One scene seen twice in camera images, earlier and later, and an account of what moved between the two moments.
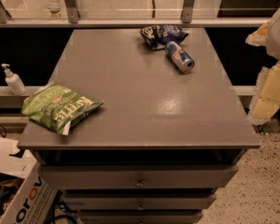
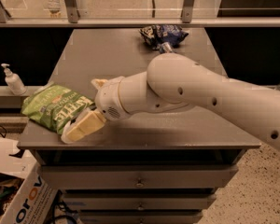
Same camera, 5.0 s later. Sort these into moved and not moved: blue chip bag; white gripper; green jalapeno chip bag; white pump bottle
Moved: white gripper
Not moved: white pump bottle; blue chip bag; green jalapeno chip bag
